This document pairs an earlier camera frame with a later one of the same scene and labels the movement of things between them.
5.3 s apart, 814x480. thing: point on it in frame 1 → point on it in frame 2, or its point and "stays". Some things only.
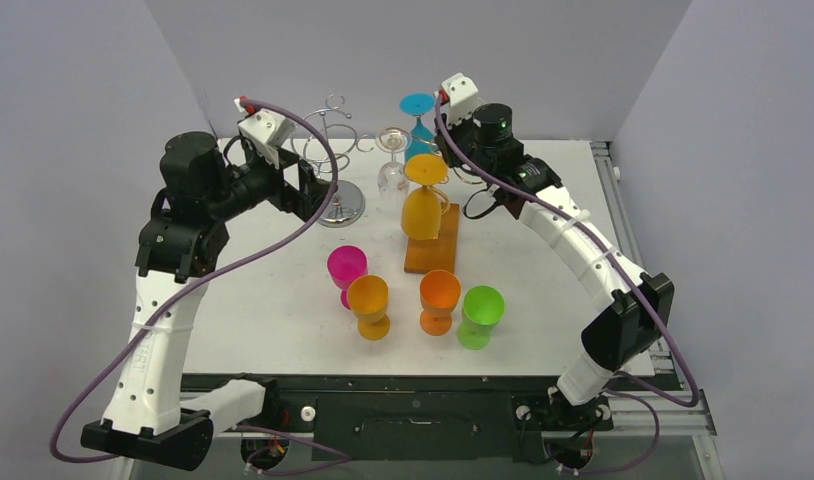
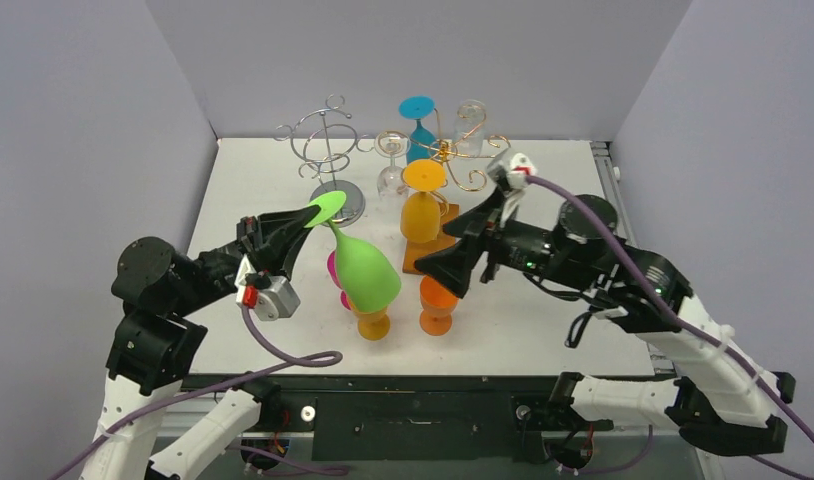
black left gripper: (311, 189) → (273, 240)
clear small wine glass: (392, 178) stays
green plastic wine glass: (483, 306) → (367, 278)
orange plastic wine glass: (439, 294) stays
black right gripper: (467, 157) → (490, 240)
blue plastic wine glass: (421, 140) stays
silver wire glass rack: (331, 139) stays
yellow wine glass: (421, 212) stays
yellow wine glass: (368, 299) stays
